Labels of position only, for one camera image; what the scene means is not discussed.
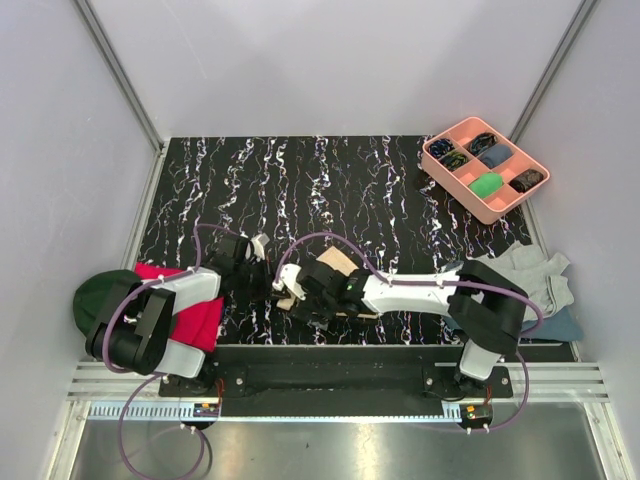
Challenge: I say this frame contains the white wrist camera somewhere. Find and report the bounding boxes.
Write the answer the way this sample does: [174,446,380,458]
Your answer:
[272,263,306,300]
[245,233,270,262]

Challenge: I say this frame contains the yellow patterned rolled sock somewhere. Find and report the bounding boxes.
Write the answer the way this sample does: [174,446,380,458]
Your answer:
[440,150,469,172]

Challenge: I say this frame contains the beige cloth napkin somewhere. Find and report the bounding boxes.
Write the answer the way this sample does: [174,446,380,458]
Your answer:
[276,247,379,321]

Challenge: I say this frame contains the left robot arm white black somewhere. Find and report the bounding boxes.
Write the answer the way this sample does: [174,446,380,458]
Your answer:
[74,233,273,396]

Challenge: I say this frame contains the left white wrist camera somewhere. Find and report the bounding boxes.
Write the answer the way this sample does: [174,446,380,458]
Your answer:
[245,233,270,262]

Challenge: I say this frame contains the grey t-shirt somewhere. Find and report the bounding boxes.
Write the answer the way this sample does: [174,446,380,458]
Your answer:
[477,242,574,318]

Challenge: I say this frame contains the aluminium frame rail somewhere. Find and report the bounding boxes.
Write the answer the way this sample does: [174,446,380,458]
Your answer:
[71,0,164,153]

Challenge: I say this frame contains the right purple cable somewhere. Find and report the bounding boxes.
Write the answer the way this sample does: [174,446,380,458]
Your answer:
[274,232,546,434]

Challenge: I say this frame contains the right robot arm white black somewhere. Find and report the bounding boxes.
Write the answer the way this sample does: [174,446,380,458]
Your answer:
[282,260,528,397]

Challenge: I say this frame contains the dark green baseball cap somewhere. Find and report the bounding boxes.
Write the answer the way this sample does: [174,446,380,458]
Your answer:
[72,270,140,336]

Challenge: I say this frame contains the dark brown rolled sock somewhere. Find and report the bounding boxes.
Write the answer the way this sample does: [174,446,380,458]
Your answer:
[509,169,545,194]

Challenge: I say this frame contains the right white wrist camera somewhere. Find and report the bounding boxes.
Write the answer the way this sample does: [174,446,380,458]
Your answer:
[272,263,306,300]

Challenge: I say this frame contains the blue patterned rolled sock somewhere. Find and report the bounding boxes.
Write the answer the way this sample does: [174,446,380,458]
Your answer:
[428,138,455,160]

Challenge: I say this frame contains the blue folded cloth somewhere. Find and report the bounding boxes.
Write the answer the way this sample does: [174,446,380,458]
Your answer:
[442,305,585,344]

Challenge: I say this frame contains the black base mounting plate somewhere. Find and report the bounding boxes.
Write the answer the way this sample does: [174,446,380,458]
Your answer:
[158,344,515,399]

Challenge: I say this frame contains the green rolled sock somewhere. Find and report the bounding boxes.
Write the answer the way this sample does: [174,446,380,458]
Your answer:
[468,172,504,199]

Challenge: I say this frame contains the grey-blue rolled sock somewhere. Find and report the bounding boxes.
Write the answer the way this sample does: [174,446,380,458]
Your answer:
[478,144,513,169]

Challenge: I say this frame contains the pink divided tray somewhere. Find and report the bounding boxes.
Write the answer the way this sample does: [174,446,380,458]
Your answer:
[421,117,550,225]

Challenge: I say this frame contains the red folded cloth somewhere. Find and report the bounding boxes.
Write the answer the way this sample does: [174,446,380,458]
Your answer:
[134,263,224,352]

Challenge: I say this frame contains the dark multicolour rolled sock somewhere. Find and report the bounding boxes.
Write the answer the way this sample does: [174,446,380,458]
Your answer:
[467,132,498,157]

